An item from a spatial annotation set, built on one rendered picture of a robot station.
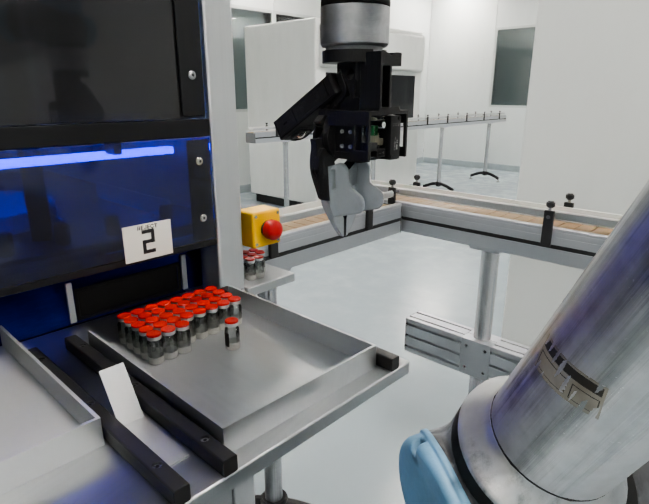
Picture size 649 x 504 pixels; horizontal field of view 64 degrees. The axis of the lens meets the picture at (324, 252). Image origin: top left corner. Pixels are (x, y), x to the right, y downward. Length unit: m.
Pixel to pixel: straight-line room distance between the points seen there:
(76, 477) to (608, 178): 1.76
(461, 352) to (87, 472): 1.23
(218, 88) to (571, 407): 0.78
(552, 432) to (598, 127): 1.70
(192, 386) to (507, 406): 0.47
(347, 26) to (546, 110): 1.51
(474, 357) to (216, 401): 1.07
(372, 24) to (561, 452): 0.43
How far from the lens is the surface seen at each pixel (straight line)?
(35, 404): 0.76
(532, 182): 2.06
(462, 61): 9.66
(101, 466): 0.63
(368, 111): 0.55
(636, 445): 0.32
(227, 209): 0.97
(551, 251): 1.41
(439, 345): 1.68
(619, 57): 1.97
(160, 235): 0.90
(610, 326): 0.28
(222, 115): 0.95
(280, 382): 0.71
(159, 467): 0.58
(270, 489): 1.61
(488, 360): 1.61
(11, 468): 0.62
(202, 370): 0.76
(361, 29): 0.57
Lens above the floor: 1.25
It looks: 17 degrees down
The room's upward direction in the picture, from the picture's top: straight up
